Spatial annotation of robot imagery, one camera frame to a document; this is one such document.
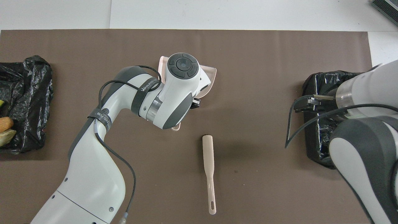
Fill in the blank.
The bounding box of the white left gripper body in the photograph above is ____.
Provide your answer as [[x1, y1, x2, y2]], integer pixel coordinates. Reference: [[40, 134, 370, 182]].
[[195, 65, 212, 96]]

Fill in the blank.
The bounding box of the beige plastic dustpan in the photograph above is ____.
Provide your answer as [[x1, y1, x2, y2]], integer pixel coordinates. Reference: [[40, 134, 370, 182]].
[[158, 56, 217, 132]]

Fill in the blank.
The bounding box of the beige hand brush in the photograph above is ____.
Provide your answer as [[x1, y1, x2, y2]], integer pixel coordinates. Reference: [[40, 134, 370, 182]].
[[202, 135, 217, 215]]

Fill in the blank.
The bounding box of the brown bread roll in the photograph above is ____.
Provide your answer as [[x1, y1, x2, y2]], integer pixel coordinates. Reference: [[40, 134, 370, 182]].
[[0, 117, 15, 131]]

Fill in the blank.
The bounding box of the pale tan stone chunk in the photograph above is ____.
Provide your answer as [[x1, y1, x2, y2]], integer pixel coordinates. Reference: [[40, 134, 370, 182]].
[[0, 129, 17, 147]]

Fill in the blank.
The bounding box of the black bag lined bin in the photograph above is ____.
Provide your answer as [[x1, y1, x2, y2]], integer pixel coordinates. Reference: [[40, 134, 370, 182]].
[[0, 55, 54, 154], [303, 71, 373, 170]]

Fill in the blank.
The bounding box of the brown table mat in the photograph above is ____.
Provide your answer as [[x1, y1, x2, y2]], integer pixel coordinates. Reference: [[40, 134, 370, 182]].
[[0, 30, 391, 224]]

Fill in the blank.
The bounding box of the grey ribbed device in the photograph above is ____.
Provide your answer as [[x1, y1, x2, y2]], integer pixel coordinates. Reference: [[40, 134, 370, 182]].
[[371, 0, 398, 27]]

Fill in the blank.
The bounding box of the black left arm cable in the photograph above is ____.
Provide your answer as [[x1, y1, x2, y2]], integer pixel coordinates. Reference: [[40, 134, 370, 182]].
[[93, 65, 162, 224]]

